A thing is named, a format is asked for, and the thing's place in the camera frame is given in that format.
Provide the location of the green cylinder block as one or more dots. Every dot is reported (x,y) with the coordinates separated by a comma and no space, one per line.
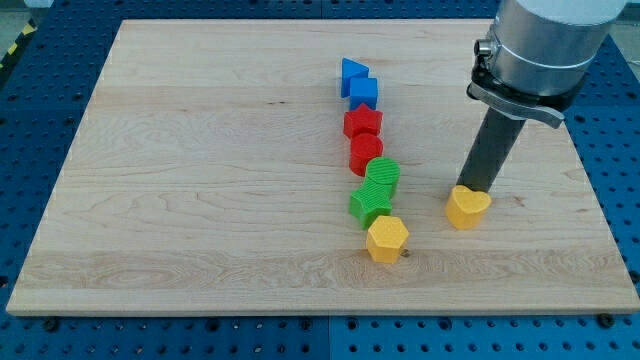
(383,171)

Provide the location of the blue triangle block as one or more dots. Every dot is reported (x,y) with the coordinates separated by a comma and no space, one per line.
(351,69)

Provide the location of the light wooden board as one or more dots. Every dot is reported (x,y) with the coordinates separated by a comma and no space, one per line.
(208,176)

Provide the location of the red cylinder block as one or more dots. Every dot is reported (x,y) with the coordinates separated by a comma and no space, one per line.
(363,148)

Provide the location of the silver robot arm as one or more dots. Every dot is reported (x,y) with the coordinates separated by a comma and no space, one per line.
(530,65)

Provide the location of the blue cube block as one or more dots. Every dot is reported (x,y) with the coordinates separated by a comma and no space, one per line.
(363,91)

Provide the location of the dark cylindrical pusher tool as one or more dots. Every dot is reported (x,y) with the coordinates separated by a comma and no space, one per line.
(492,145)

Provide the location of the yellow hexagon block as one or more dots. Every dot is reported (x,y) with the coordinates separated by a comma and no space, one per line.
(386,239)

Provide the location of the yellow heart block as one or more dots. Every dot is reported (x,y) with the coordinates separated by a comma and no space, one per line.
(465,208)

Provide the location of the red star block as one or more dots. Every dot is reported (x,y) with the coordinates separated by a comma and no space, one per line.
(362,120)

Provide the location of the green star block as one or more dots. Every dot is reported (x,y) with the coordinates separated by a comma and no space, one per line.
(369,201)

